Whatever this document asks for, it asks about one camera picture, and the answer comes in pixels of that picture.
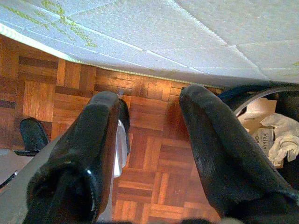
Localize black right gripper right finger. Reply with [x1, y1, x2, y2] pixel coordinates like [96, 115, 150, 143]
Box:
[179, 84, 299, 224]

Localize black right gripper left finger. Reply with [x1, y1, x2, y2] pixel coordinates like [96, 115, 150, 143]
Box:
[23, 91, 121, 224]

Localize white handwritten paper label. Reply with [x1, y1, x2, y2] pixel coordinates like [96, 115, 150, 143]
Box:
[253, 127, 273, 157]

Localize silver robot right leg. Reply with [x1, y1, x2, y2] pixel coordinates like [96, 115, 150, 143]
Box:
[0, 118, 128, 224]

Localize silver robot leg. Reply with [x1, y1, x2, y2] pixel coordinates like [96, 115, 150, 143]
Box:
[0, 118, 128, 224]
[0, 148, 35, 189]

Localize brown cardboard piece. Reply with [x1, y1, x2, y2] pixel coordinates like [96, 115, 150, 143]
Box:
[237, 98, 278, 140]

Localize crumpled white tissue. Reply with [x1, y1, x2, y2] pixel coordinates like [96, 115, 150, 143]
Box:
[260, 113, 299, 168]

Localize black robot right foot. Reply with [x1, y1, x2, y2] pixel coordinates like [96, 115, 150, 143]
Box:
[118, 97, 131, 156]

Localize silver robot left leg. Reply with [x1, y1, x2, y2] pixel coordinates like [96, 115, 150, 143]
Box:
[0, 148, 35, 189]

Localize black round trash bin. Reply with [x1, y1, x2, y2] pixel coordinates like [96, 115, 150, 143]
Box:
[218, 83, 299, 189]

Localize white quilted mattress green trim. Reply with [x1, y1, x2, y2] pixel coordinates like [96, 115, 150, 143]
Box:
[0, 0, 299, 94]

